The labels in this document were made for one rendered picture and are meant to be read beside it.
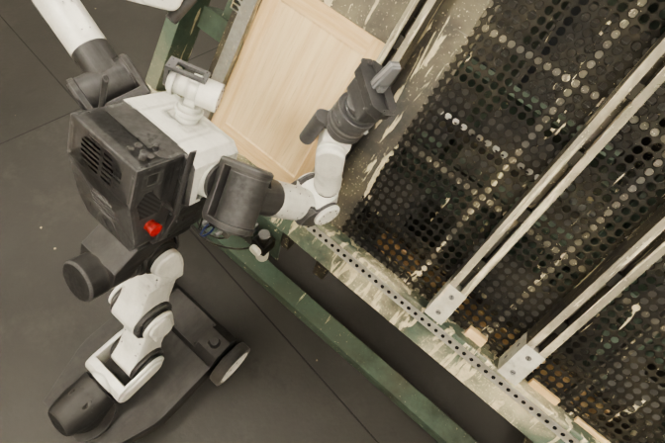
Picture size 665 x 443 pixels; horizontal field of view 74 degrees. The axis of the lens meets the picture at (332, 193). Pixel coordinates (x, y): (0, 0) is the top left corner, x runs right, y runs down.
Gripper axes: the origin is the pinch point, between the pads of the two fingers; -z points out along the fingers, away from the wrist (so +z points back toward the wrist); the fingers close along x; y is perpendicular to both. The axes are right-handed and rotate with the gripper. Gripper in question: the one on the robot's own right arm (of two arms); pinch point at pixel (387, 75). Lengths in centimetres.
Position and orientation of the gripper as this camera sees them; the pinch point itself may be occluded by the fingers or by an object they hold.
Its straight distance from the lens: 82.5
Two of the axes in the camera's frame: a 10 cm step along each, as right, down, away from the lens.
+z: -4.2, 4.0, 8.1
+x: -2.5, -9.1, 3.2
